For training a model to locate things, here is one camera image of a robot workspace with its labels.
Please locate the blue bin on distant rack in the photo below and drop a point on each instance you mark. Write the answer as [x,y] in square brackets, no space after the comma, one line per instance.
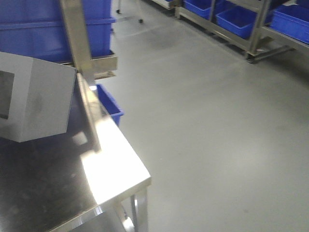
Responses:
[202,8]

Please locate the blue bin under table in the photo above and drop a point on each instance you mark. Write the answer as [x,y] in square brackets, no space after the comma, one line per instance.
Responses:
[110,104]

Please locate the stainless steel shelf frame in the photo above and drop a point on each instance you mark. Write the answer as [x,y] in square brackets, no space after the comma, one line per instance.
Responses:
[76,31]

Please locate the gray square base block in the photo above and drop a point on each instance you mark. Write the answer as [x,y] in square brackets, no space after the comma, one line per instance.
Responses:
[35,97]

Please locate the blue plastic bin right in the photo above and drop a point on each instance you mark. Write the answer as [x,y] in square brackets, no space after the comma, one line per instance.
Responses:
[35,28]

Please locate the distant steel bin rack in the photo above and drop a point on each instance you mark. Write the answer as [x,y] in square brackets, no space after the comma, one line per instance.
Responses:
[261,28]

